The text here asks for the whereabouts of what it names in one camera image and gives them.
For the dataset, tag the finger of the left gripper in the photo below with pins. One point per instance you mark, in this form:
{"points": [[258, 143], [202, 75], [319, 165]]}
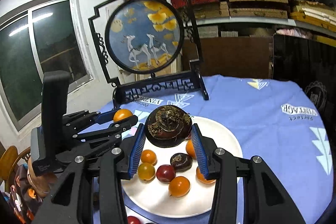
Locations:
{"points": [[105, 132], [79, 121]]}

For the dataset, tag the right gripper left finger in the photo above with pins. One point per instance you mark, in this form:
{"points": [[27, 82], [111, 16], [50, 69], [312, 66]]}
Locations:
{"points": [[110, 159]]}

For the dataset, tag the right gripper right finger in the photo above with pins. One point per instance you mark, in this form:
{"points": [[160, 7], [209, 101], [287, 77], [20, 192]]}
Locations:
{"points": [[265, 198]]}

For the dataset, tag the orange kumquat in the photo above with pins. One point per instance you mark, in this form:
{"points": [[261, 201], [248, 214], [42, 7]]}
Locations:
{"points": [[121, 114], [148, 156]]}

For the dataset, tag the large dark water chestnut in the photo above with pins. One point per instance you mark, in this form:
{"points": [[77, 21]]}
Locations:
{"points": [[167, 126]]}

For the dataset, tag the dark red plum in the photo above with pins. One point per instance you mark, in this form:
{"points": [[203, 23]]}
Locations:
{"points": [[188, 137]]}

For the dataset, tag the orange kumquat in pile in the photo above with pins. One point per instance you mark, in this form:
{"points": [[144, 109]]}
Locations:
{"points": [[148, 156]]}

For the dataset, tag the wooden chair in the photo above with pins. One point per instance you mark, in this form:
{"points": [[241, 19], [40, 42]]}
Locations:
{"points": [[9, 164]]}

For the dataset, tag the yellow tomato on plate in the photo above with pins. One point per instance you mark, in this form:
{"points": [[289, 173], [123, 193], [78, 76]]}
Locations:
{"points": [[146, 171]]}

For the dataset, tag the red cherry tomato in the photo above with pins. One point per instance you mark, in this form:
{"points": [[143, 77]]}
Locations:
{"points": [[133, 220]]}

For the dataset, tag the red plum on plate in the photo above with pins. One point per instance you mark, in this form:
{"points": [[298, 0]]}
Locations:
{"points": [[165, 173]]}

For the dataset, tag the orange kumquat plate right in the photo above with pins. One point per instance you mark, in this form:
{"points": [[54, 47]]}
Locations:
{"points": [[201, 178]]}

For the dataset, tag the orange kumquat plate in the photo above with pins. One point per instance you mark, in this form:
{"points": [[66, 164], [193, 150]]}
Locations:
{"points": [[190, 149], [179, 186], [201, 178]]}

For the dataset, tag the white oval plate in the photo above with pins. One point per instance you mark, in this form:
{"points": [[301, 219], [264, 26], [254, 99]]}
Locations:
{"points": [[153, 196]]}

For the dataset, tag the dark chestnut on plate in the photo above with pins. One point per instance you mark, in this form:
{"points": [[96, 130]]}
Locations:
{"points": [[181, 162]]}

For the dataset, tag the blue patterned tablecloth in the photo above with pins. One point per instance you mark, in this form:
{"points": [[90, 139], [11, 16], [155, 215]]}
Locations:
{"points": [[269, 118]]}

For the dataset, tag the orange kumquat plate back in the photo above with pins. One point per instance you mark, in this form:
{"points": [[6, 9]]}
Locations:
{"points": [[190, 149]]}

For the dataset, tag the orange kumquat plate front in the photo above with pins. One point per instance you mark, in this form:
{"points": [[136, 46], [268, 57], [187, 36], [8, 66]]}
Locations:
{"points": [[179, 186]]}

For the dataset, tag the round deer art screen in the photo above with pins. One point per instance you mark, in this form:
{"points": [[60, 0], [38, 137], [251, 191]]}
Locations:
{"points": [[136, 39]]}

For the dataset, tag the brown cardboard panel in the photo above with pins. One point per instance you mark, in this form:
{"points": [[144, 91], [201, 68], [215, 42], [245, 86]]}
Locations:
{"points": [[242, 57]]}

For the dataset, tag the window with white frame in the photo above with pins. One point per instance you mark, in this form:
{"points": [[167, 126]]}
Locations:
{"points": [[38, 37]]}

